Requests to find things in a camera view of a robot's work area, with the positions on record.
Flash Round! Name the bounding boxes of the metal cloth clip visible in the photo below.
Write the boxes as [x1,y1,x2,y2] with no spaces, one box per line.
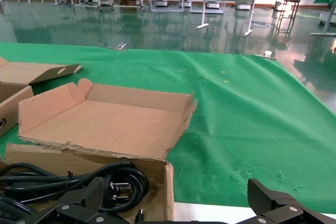
[256,50,278,60]
[109,42,127,51]

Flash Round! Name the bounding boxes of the cardboard box with round holes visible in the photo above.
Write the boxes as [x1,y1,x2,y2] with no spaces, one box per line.
[0,56,83,138]

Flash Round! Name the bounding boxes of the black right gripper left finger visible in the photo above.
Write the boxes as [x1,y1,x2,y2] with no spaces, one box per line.
[15,176,124,224]

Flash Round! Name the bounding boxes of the black power cord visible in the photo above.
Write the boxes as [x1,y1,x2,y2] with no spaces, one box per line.
[0,161,151,214]
[0,197,36,222]

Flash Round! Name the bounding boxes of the green table cloth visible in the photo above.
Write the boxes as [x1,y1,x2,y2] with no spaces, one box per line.
[0,41,336,214]

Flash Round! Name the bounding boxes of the white humanoid robot with base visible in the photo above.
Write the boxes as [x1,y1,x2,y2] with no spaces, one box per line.
[318,0,336,27]

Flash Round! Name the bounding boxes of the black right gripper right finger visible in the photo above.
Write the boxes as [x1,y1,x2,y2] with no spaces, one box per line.
[244,178,336,224]

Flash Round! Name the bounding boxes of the brown metal stand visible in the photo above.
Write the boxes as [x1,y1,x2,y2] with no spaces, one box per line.
[275,0,302,38]

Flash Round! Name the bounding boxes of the cable coil on floor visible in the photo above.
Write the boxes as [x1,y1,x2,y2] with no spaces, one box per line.
[251,20,270,29]

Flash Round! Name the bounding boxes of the cardboard box with torn lid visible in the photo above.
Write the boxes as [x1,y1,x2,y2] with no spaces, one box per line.
[0,78,198,222]

